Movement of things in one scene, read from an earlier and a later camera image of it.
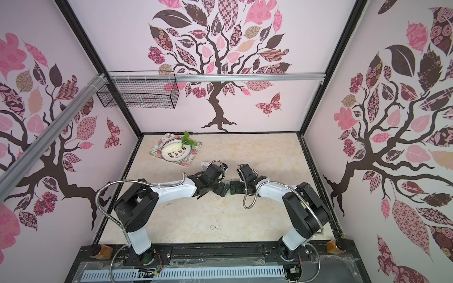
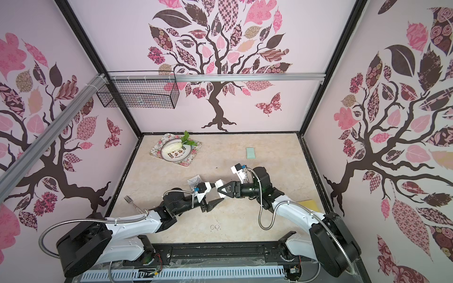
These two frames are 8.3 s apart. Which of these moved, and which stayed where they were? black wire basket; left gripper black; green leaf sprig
Moved: left gripper black
Stayed: black wire basket; green leaf sprig
